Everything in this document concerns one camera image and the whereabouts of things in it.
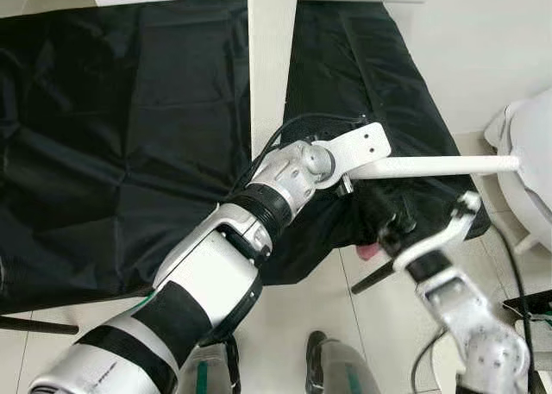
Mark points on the white plastic children table top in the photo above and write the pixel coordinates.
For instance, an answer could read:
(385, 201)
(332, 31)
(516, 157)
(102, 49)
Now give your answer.
(272, 58)

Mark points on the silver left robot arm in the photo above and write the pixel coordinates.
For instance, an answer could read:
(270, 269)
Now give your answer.
(216, 265)

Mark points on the maroon plastic stool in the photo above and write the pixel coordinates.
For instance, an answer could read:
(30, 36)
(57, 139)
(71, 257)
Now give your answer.
(368, 253)

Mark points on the black metal table leg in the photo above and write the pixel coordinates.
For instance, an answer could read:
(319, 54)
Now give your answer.
(375, 278)
(39, 326)

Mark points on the white round object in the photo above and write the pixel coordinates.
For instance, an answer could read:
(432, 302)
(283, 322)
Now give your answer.
(444, 364)

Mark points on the white plastic chair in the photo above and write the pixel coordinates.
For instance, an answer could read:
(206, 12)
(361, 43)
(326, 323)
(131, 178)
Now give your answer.
(528, 170)

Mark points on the grey right robot leg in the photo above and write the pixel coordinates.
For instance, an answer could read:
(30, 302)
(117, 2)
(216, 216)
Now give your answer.
(341, 368)

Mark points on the grey robot leg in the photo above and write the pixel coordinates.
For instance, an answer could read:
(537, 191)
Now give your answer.
(341, 368)
(207, 372)

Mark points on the black storage box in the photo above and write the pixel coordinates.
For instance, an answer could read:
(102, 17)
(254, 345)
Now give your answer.
(530, 306)

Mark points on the black table cloth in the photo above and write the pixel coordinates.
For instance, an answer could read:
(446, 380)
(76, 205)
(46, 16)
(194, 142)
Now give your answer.
(129, 135)

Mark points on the grey left robot leg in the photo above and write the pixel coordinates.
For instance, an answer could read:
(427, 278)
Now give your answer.
(207, 372)

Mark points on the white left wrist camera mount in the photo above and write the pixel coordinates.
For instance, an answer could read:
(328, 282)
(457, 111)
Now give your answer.
(354, 148)

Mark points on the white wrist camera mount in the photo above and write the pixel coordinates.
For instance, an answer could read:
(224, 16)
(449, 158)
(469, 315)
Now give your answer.
(440, 234)
(354, 148)

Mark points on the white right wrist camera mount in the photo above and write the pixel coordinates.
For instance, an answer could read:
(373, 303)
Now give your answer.
(440, 234)

